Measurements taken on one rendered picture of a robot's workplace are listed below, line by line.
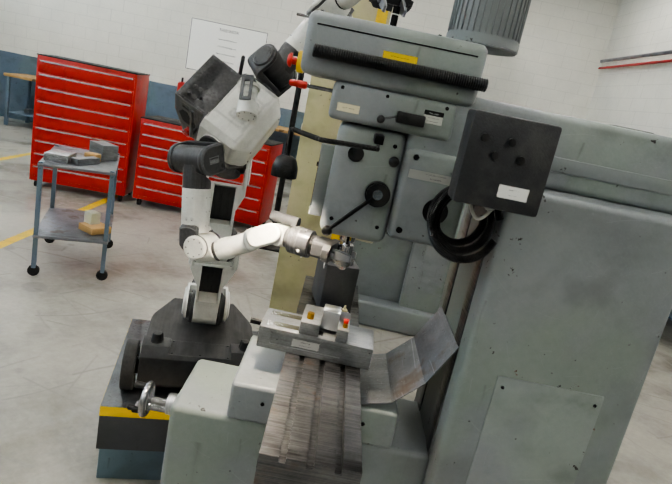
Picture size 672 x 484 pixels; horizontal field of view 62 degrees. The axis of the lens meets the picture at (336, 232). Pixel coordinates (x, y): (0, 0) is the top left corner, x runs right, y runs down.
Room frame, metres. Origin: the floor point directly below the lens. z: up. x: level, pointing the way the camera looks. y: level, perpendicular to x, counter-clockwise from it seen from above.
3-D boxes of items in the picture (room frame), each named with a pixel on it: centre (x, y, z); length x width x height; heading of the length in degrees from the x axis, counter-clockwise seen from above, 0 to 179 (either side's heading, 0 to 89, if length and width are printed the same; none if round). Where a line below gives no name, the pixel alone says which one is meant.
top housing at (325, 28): (1.64, -0.05, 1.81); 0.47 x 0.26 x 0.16; 91
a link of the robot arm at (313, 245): (1.66, 0.05, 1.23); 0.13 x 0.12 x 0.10; 163
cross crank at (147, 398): (1.63, 0.46, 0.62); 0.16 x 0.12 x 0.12; 91
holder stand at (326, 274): (2.04, -0.03, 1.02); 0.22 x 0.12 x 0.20; 12
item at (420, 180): (1.64, -0.23, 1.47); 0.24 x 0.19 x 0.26; 1
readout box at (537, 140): (1.31, -0.34, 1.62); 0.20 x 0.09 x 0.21; 91
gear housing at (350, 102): (1.64, -0.08, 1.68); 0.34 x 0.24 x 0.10; 91
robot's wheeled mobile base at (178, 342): (2.32, 0.50, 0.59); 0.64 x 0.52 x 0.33; 14
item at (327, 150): (1.64, 0.07, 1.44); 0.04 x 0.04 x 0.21; 1
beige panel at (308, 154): (3.39, 0.11, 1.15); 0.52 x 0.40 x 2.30; 91
